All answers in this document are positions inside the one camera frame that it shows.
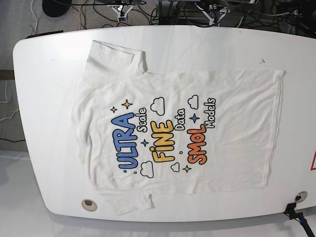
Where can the black clamp with cable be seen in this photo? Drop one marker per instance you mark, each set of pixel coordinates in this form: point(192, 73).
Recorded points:
point(298, 216)

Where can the white printed T-shirt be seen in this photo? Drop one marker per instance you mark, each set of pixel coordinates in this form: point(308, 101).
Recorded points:
point(142, 134)

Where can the table cable grommet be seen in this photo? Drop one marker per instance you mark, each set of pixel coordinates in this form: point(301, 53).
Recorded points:
point(300, 197)
point(89, 205)

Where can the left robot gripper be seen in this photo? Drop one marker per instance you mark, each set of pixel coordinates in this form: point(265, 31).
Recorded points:
point(214, 13)

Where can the red triangle sticker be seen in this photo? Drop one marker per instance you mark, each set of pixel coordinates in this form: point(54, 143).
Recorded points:
point(313, 166)

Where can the right table cable grommet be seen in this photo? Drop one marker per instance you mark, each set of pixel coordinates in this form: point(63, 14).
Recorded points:
point(300, 197)

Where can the black round base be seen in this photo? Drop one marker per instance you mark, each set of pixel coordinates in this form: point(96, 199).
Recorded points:
point(54, 9)

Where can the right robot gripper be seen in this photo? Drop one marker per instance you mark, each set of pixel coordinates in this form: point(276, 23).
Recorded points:
point(122, 12)

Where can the left table cable grommet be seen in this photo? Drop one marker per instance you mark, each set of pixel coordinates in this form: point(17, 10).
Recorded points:
point(89, 205)

